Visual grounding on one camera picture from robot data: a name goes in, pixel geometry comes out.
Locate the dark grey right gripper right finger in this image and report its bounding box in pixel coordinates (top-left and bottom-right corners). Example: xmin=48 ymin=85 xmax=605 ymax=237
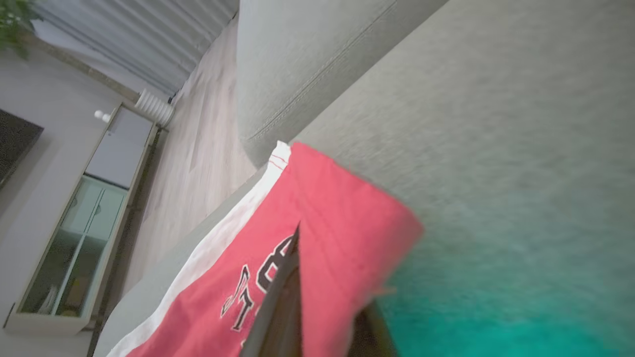
xmin=347 ymin=301 xmax=397 ymax=357

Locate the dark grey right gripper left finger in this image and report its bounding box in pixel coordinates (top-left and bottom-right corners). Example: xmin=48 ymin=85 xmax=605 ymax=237
xmin=241 ymin=223 xmax=302 ymax=357

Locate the red white basketball shorts 23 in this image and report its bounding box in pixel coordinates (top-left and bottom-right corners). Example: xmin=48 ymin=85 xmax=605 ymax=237
xmin=107 ymin=140 xmax=425 ymax=357

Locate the long low TV cabinet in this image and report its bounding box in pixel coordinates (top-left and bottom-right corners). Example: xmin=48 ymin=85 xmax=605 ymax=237
xmin=5 ymin=104 xmax=159 ymax=335

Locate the large grey sofa seat cushion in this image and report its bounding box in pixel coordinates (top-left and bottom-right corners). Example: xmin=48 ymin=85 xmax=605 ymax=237
xmin=94 ymin=0 xmax=635 ymax=357

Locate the medium grey sofa seat cushion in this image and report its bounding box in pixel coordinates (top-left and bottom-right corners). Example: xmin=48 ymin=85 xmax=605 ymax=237
xmin=237 ymin=0 xmax=447 ymax=167

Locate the grey pleated curtain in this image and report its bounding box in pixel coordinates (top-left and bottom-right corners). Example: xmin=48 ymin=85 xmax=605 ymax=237
xmin=35 ymin=0 xmax=240 ymax=95

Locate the black flat screen television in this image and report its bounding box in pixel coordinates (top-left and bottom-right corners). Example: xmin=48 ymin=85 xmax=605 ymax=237
xmin=0 ymin=109 xmax=44 ymax=189

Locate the green leafy potted tree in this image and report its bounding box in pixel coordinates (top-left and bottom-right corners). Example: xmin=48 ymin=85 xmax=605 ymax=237
xmin=0 ymin=0 xmax=139 ymax=102

